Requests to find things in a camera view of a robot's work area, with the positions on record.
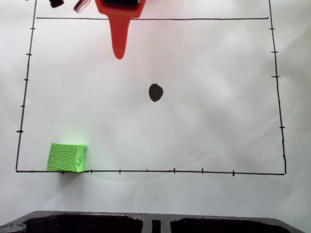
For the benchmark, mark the green textured foam block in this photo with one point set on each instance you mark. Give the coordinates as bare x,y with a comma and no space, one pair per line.
64,157

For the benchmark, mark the black dot mark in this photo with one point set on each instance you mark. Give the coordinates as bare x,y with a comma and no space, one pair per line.
155,92

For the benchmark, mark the black moulded tray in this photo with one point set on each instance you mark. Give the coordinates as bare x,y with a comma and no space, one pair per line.
155,223

